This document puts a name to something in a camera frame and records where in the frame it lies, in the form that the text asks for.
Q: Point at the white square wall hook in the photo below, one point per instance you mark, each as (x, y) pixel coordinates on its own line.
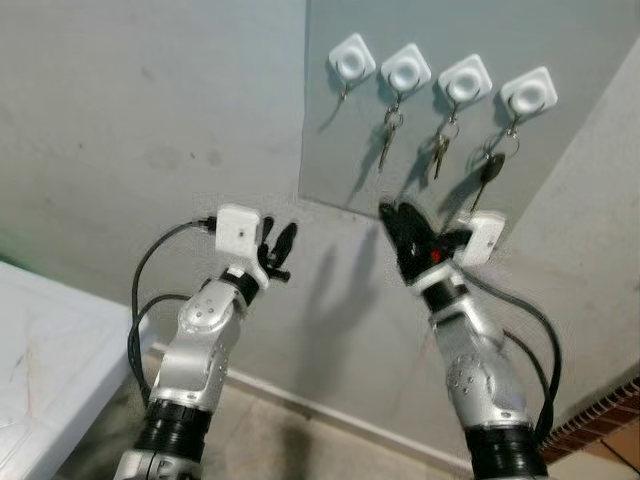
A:
(465, 80)
(352, 58)
(405, 70)
(528, 95)

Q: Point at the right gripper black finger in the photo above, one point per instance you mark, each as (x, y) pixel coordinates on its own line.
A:
(394, 228)
(415, 225)

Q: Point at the small silver key bunch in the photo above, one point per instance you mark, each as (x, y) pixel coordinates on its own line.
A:
(388, 135)
(441, 152)

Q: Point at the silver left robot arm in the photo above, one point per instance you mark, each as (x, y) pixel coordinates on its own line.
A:
(195, 350)

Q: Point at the white folding table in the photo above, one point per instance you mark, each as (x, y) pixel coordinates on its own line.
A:
(50, 370)

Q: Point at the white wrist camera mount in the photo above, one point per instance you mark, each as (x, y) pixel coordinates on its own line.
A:
(483, 238)
(238, 228)

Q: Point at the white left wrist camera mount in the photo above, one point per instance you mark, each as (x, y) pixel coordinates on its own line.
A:
(238, 228)

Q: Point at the red brick edging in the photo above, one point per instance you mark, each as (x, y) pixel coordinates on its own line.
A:
(600, 415)

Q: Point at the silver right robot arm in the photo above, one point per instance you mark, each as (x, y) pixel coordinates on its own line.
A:
(480, 370)

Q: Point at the grey wall panel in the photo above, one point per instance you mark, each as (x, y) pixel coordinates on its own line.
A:
(450, 25)

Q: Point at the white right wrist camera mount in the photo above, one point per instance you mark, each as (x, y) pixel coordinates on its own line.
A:
(483, 238)

